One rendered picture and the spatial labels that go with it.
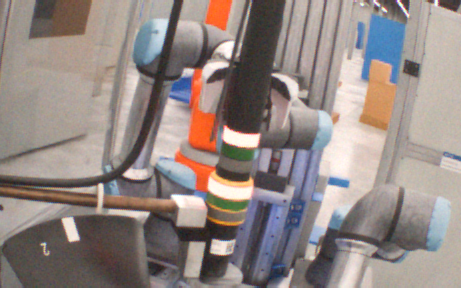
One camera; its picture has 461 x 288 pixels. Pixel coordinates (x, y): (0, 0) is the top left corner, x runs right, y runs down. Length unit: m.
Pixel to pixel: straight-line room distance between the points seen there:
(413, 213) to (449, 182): 1.47
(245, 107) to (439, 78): 1.89
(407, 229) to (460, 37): 1.50
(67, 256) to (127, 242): 0.10
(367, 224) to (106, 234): 0.50
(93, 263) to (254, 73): 0.32
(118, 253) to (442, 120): 1.90
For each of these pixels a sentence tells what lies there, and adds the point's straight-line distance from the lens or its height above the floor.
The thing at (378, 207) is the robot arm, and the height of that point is 1.44.
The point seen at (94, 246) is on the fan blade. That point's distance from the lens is 0.67.
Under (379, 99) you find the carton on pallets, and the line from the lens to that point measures 9.87.
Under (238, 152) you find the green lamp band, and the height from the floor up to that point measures 1.60.
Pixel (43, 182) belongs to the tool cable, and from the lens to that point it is 0.50.
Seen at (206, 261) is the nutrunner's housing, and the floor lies 1.48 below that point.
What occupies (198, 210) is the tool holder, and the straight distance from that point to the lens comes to 0.52.
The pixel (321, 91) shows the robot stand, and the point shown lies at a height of 1.54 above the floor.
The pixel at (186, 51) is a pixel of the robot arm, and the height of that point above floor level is 1.60.
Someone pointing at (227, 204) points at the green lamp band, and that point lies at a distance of 0.52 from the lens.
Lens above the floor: 1.75
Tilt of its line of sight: 16 degrees down
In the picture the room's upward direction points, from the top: 12 degrees clockwise
